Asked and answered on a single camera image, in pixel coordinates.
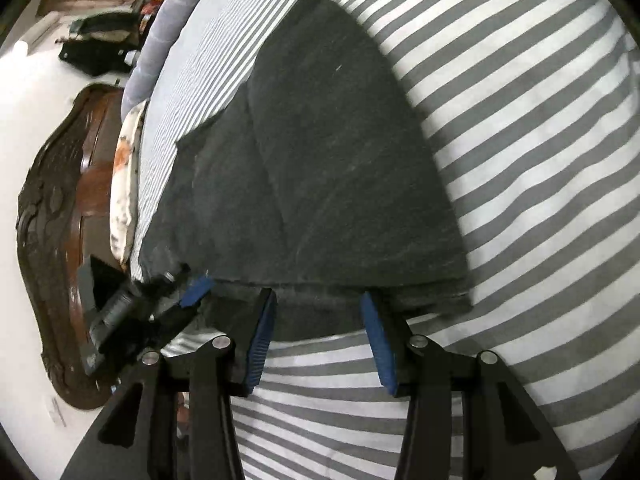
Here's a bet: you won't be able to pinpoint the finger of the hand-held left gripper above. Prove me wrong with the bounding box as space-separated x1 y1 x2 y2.
150 275 217 347
149 263 192 297

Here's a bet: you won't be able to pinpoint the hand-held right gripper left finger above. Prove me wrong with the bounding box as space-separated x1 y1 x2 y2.
60 287 278 480

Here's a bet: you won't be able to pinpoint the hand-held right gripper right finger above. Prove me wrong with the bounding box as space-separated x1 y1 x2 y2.
360 289 583 480

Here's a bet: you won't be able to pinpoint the dark grey denim pants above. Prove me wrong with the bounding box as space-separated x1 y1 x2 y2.
131 0 476 343

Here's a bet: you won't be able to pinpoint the floral pillow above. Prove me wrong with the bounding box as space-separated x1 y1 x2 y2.
109 99 151 268

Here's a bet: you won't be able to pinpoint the carved dark wooden headboard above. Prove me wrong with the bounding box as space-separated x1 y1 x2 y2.
16 85 132 411

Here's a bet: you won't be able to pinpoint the rolled grey checked duvet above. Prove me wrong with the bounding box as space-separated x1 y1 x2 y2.
121 0 231 116

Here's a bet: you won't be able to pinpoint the black hanging jacket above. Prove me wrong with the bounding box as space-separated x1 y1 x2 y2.
59 37 132 79

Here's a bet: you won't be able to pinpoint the bed with grey striped sheet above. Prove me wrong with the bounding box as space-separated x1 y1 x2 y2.
135 0 640 480

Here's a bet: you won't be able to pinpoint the grey-green hanging jacket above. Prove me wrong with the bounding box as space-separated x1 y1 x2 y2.
69 10 143 42

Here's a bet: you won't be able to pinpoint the pile of clothes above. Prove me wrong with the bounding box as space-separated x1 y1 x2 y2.
132 0 167 32

